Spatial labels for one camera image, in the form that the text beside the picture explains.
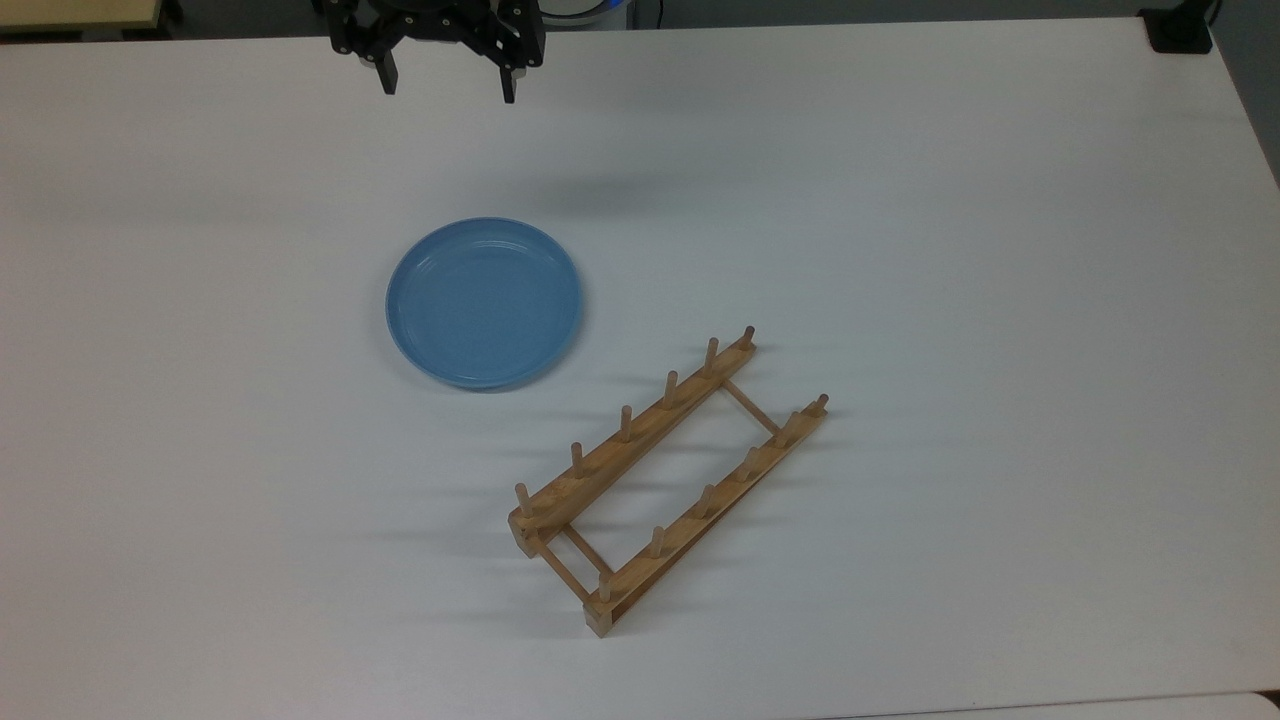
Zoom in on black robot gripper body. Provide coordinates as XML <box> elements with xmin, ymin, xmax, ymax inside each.
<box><xmin>318</xmin><ymin>0</ymin><xmax>547</xmax><ymax>71</ymax></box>

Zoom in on blue round plate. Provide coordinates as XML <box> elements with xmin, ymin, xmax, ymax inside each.
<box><xmin>385</xmin><ymin>217</ymin><xmax>584</xmax><ymax>391</ymax></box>

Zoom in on wooden plate rack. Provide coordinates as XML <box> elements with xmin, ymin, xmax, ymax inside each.
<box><xmin>507</xmin><ymin>325</ymin><xmax>831</xmax><ymax>639</ymax></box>

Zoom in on beige side table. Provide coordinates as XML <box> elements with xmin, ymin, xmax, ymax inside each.
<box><xmin>0</xmin><ymin>0</ymin><xmax>163</xmax><ymax>33</ymax></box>

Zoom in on black clamped camera pole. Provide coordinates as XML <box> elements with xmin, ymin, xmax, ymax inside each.
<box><xmin>1138</xmin><ymin>0</ymin><xmax>1223</xmax><ymax>55</ymax></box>

